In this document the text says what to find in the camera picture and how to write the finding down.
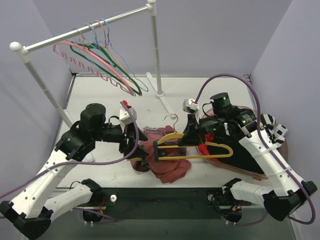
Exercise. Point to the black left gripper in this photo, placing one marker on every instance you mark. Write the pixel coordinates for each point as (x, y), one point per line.
(128, 141)

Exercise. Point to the maroon tank top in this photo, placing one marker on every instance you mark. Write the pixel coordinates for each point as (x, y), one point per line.
(167, 171)

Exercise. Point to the black white striped garment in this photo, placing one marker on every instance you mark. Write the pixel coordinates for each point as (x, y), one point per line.
(275, 131)

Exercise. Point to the pink scalloped hanger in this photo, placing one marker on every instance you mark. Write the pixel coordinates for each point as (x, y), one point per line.
(81, 64)

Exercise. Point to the pink laundry basket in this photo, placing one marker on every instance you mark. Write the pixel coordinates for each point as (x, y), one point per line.
(282, 152)

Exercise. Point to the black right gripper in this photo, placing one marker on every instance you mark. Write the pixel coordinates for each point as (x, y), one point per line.
(193, 129)

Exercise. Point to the green velvet hanger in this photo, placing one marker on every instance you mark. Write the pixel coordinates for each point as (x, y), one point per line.
(98, 59)

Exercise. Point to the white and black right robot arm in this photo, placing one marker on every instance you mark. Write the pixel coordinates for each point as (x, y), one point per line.
(259, 138)

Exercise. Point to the red garment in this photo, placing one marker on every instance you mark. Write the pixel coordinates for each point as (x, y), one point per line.
(211, 150)

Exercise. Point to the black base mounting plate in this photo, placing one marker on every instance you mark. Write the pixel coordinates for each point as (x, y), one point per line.
(169, 203)

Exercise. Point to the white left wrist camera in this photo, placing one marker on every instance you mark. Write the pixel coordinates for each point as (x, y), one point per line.
(124, 117)

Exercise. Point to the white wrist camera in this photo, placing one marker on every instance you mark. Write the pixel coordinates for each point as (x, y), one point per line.
(124, 117)
(189, 106)

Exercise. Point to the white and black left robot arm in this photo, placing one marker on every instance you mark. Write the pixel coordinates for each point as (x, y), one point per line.
(33, 210)

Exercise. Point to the white clothes rack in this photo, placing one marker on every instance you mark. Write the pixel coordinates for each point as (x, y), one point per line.
(87, 32)

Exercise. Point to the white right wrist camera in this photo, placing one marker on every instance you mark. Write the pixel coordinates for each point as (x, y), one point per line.
(189, 106)

